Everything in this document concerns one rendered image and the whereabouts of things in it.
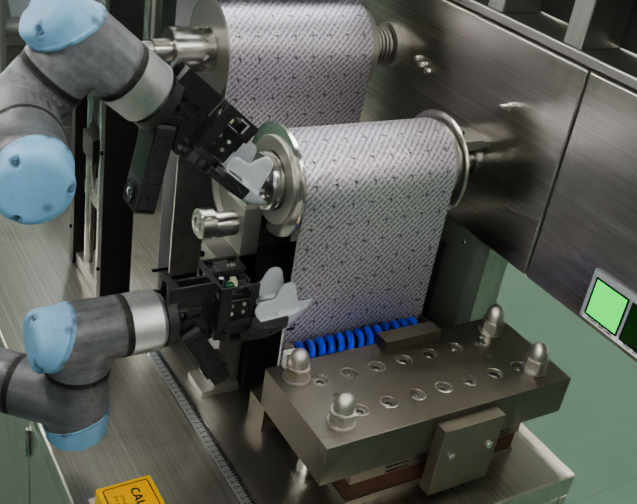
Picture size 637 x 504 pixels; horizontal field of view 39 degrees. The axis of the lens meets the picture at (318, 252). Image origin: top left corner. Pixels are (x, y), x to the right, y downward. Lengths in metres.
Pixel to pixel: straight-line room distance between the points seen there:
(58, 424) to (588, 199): 0.70
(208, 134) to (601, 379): 2.41
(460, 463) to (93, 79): 0.67
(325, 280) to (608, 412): 2.02
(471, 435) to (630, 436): 1.88
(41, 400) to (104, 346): 0.11
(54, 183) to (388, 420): 0.53
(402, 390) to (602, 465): 1.75
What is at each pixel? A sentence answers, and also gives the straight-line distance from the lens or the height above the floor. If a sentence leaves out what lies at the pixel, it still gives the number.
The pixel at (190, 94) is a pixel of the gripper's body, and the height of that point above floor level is 1.38.
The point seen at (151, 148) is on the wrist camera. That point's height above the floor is 1.32.
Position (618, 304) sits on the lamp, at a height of 1.20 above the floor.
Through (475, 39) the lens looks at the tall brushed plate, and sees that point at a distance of 1.31.
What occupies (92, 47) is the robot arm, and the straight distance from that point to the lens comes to 0.92.
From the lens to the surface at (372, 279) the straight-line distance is 1.23.
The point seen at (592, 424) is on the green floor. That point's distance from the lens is 3.01.
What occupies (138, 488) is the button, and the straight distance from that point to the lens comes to 1.14.
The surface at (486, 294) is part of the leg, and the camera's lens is 1.63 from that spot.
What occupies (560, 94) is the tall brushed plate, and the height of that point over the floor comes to 1.40.
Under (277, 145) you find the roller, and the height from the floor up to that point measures 1.30.
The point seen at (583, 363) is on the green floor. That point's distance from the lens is 3.28.
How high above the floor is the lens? 1.74
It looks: 30 degrees down
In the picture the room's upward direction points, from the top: 10 degrees clockwise
